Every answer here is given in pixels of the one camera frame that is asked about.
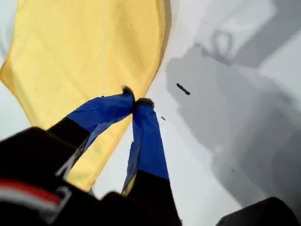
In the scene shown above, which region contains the yellow square towel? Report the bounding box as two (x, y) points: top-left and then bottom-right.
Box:
(0, 0), (172, 193)

